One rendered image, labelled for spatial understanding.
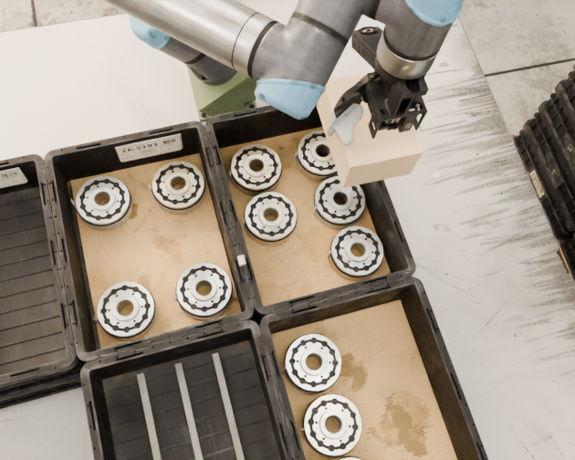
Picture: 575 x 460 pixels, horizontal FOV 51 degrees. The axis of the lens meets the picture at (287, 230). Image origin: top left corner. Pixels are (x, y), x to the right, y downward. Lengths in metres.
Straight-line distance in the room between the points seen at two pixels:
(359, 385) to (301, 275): 0.23
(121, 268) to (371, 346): 0.49
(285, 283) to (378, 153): 0.34
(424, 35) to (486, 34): 1.97
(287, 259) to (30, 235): 0.49
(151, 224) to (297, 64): 0.58
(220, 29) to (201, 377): 0.63
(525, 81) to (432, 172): 1.23
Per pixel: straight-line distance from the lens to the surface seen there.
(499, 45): 2.70
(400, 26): 0.75
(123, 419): 1.14
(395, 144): 0.98
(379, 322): 1.17
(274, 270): 1.17
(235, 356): 1.13
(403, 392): 1.16
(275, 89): 0.73
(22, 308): 1.22
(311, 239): 1.20
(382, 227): 1.19
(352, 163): 0.95
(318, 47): 0.73
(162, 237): 1.20
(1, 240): 1.27
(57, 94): 1.55
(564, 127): 2.03
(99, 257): 1.21
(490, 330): 1.38
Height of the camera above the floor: 1.95
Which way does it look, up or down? 68 degrees down
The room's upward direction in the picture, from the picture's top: 12 degrees clockwise
